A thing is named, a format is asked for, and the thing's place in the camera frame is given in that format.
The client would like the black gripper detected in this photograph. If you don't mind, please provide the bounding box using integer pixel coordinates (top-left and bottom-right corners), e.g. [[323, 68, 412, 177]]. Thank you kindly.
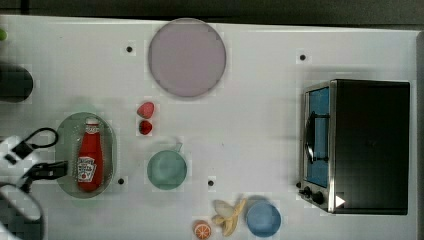
[[20, 161, 68, 193]]

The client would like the red plush ketchup bottle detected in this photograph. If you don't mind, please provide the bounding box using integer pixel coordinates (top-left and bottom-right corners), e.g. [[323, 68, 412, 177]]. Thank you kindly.
[[76, 117, 104, 192]]

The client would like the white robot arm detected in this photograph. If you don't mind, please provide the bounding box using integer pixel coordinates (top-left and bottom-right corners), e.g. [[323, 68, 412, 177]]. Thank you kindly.
[[1, 136, 68, 240]]

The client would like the green oval strainer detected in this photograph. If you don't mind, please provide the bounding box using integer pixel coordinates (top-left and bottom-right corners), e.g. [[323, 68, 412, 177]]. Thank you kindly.
[[55, 112, 116, 199]]

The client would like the black frying pan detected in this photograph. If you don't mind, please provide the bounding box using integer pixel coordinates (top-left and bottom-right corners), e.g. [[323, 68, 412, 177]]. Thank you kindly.
[[0, 63, 34, 103]]

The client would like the dark red plush strawberry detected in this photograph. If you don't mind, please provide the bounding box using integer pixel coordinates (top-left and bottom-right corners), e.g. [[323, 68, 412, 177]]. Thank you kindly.
[[138, 120, 153, 135]]

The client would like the light red plush strawberry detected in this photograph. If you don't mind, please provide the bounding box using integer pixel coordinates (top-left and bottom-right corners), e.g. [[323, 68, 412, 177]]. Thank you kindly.
[[137, 101, 155, 119]]

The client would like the plush orange half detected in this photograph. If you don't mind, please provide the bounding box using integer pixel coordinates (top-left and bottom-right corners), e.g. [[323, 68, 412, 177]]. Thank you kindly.
[[193, 220, 212, 240]]

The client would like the lilac round plate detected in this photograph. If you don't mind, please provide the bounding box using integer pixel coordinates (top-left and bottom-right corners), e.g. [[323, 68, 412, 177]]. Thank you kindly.
[[148, 18, 227, 97]]

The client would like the plush peeled banana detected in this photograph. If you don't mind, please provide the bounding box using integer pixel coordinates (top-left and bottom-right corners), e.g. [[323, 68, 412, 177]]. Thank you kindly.
[[212, 199, 247, 237]]

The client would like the blue cup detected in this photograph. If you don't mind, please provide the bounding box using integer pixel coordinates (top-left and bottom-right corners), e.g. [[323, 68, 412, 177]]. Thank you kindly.
[[246, 200, 282, 238]]

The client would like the silver toaster oven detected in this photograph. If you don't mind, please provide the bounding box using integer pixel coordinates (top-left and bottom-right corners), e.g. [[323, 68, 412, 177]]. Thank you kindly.
[[296, 79, 410, 215]]

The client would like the black cable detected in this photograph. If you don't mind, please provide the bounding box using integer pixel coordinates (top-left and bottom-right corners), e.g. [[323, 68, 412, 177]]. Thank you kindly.
[[24, 127, 60, 150]]

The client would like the green cup with handle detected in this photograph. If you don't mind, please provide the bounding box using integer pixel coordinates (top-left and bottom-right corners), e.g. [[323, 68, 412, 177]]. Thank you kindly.
[[147, 143, 188, 190]]

